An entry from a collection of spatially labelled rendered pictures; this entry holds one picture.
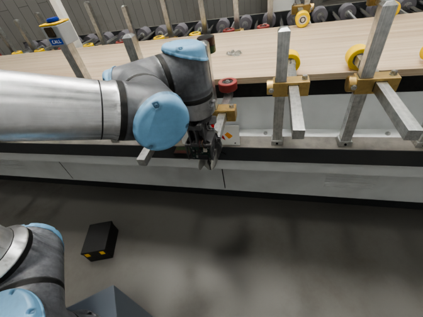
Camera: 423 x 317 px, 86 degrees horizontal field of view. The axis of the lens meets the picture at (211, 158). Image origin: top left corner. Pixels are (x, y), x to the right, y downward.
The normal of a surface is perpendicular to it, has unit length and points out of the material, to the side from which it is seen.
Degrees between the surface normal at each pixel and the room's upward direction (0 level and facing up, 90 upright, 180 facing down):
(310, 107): 90
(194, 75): 88
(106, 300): 0
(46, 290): 61
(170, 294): 0
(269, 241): 0
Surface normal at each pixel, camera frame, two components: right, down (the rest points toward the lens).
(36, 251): 0.96, -0.26
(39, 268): 0.54, -0.80
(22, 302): -0.11, -0.67
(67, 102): 0.53, -0.02
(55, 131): 0.38, 0.77
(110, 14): 0.40, 0.58
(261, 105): -0.19, 0.69
